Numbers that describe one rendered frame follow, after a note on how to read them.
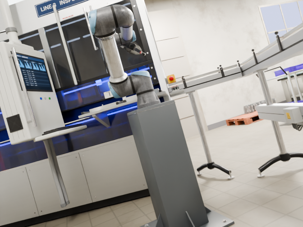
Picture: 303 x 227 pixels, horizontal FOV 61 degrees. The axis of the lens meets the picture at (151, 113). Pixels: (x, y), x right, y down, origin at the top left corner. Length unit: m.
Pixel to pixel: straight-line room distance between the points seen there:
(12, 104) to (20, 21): 1.00
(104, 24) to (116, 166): 1.42
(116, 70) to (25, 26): 1.47
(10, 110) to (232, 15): 6.01
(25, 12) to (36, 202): 1.82
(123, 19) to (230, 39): 5.60
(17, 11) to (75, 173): 1.63
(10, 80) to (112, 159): 1.07
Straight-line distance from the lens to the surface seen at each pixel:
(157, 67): 2.36
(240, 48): 6.99
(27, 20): 2.83
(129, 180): 2.46
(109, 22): 1.43
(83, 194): 2.62
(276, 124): 2.29
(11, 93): 2.14
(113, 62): 1.52
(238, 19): 7.25
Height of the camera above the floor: 0.75
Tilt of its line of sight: level
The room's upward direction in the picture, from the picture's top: 16 degrees counter-clockwise
